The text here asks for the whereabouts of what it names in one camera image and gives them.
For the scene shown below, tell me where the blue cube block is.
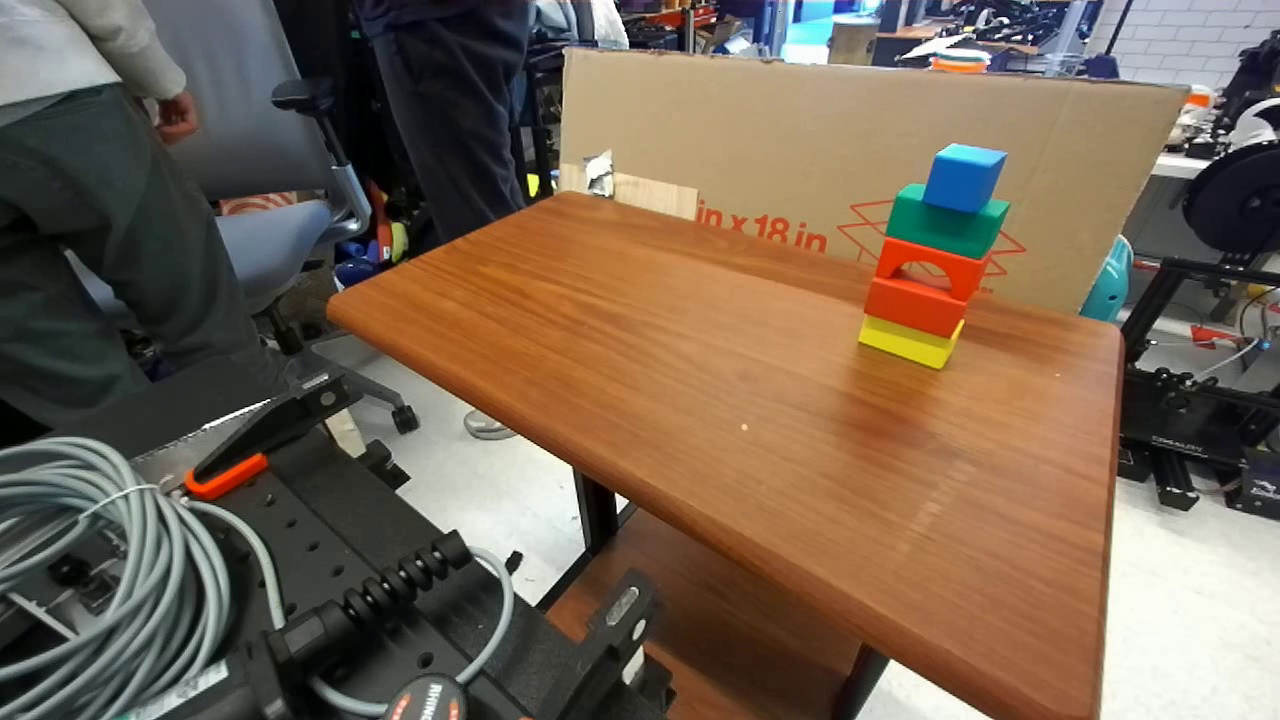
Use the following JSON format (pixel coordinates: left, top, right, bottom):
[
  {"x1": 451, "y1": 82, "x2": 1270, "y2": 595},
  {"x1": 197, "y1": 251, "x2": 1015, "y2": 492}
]
[{"x1": 924, "y1": 143, "x2": 1005, "y2": 213}]

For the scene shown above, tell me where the teal round object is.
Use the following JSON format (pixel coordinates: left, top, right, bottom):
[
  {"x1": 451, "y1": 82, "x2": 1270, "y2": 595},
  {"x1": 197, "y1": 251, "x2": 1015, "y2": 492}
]
[{"x1": 1081, "y1": 237, "x2": 1131, "y2": 321}]

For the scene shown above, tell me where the yellow rectangular block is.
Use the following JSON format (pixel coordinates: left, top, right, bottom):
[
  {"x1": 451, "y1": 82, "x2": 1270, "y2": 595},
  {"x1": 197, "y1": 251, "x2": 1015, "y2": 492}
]
[{"x1": 860, "y1": 317, "x2": 962, "y2": 369}]

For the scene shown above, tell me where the orange arch block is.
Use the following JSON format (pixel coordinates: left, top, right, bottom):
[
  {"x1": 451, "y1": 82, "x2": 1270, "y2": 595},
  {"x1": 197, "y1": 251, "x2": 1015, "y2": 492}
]
[{"x1": 875, "y1": 237, "x2": 989, "y2": 300}]

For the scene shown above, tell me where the red-orange rectangular block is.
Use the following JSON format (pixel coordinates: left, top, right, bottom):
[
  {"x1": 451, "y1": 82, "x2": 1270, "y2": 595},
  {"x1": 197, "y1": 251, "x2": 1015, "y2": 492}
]
[{"x1": 864, "y1": 277, "x2": 968, "y2": 338}]

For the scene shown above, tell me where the large cardboard box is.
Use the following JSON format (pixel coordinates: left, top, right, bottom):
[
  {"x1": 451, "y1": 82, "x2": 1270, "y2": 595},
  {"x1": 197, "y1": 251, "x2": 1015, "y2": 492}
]
[{"x1": 560, "y1": 50, "x2": 1183, "y2": 317}]

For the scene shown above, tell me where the green rectangular block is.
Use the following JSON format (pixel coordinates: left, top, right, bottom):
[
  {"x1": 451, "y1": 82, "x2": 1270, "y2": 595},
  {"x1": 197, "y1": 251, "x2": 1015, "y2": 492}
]
[{"x1": 888, "y1": 184, "x2": 1009, "y2": 255}]

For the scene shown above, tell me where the person in dark pants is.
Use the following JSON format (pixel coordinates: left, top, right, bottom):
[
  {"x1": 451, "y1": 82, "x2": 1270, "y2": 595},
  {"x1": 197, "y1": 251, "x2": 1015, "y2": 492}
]
[{"x1": 356, "y1": 0, "x2": 533, "y2": 249}]

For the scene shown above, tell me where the grey office chair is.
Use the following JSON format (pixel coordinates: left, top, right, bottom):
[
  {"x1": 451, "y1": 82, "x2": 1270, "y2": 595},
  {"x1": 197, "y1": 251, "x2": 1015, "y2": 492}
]
[{"x1": 144, "y1": 0, "x2": 421, "y2": 438}]

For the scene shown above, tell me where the person in grey clothes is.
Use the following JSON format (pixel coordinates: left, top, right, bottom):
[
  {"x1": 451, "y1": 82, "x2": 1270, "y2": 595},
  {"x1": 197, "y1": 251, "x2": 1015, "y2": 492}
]
[{"x1": 0, "y1": 0, "x2": 283, "y2": 430}]

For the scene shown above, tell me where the black equipment stand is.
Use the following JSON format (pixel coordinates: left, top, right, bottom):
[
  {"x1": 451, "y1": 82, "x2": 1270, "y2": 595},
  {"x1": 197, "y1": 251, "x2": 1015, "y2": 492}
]
[{"x1": 1119, "y1": 31, "x2": 1280, "y2": 520}]

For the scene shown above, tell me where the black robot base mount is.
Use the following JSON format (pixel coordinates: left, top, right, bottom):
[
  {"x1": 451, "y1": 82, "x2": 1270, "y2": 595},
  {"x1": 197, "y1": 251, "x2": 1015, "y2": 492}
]
[{"x1": 0, "y1": 395, "x2": 678, "y2": 720}]

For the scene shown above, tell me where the orange handled clamp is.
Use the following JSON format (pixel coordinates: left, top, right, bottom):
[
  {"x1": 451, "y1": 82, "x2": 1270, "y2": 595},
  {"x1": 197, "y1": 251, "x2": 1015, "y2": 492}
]
[{"x1": 179, "y1": 394, "x2": 336, "y2": 501}]

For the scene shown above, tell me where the grey cable bundle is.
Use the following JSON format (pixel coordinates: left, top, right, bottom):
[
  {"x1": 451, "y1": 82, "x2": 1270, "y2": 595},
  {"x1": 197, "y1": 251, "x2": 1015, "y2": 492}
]
[{"x1": 0, "y1": 433, "x2": 522, "y2": 720}]

